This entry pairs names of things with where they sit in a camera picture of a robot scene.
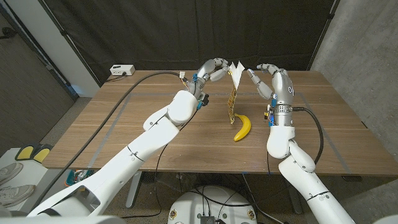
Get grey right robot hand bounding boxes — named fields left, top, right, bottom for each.
left=246, top=63, right=295, bottom=107

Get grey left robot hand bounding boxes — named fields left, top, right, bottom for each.
left=188, top=57, right=231, bottom=95

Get yellow new driver bumper sticker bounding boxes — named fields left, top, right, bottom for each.
left=227, top=60, right=246, bottom=125

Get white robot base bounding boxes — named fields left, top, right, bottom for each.
left=167, top=185, right=258, bottom=224

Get yellow banana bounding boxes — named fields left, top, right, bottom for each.
left=233, top=113, right=252, bottom=142

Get black backdrop curtain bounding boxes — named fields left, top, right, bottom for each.
left=40, top=0, right=340, bottom=85

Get white power outlet box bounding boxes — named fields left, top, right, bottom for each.
left=109, top=64, right=136, bottom=77

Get black backdrop stand pole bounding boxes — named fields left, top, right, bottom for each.
left=307, top=0, right=341, bottom=72
left=39, top=0, right=103, bottom=87

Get grey table leg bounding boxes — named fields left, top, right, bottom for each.
left=285, top=183, right=303, bottom=215
left=126, top=170, right=143, bottom=208

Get teal orange small device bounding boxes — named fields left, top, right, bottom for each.
left=64, top=169, right=95, bottom=187

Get yellow black foot pedal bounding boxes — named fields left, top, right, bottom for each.
left=14, top=144, right=35, bottom=161
left=32, top=143, right=53, bottom=164

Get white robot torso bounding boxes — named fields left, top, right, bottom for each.
left=0, top=215, right=127, bottom=224

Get white floor platform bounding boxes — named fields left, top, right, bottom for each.
left=0, top=147, right=47, bottom=212

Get grey white sneaker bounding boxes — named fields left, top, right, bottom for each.
left=0, top=184, right=35, bottom=208
left=0, top=162, right=24, bottom=186

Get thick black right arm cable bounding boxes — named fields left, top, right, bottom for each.
left=292, top=106, right=325, bottom=166

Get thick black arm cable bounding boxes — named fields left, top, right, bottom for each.
left=37, top=70, right=184, bottom=203
left=292, top=106, right=325, bottom=166

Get black outlet box cable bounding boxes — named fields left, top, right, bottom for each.
left=105, top=72, right=127, bottom=83

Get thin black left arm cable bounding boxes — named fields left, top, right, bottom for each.
left=121, top=107, right=200, bottom=218

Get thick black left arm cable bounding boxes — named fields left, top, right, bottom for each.
left=37, top=70, right=184, bottom=203

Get black door handle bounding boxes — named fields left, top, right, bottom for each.
left=0, top=27, right=17, bottom=40

